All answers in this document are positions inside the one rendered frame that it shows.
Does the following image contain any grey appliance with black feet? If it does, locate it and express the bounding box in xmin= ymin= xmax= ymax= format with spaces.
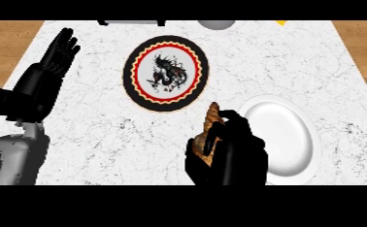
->
xmin=96 ymin=20 xmax=165 ymax=27

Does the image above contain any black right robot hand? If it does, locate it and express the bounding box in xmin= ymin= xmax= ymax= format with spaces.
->
xmin=183 ymin=109 xmax=267 ymax=186

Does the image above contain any black patterned dragon plate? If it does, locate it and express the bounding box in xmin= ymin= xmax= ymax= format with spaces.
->
xmin=121 ymin=35 xmax=210 ymax=113

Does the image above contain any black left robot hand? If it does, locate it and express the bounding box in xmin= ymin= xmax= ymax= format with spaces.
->
xmin=0 ymin=27 xmax=81 ymax=124

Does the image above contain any plain white plate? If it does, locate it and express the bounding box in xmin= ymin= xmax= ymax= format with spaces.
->
xmin=236 ymin=94 xmax=322 ymax=185

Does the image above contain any grey round bowl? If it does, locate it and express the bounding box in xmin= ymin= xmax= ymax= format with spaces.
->
xmin=196 ymin=20 xmax=238 ymax=31

